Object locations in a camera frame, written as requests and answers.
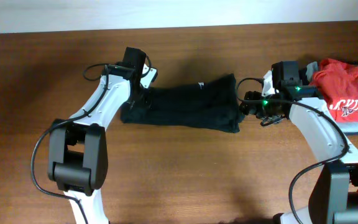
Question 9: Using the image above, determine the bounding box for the black Nike t-shirt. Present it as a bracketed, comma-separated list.
[120, 74, 245, 133]

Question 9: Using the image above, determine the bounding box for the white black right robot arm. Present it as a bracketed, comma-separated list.
[239, 61, 358, 224]

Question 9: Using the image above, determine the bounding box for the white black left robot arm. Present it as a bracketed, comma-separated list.
[47, 47, 158, 223]

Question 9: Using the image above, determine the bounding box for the red printed t-shirt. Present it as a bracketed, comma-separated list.
[310, 58, 358, 123]

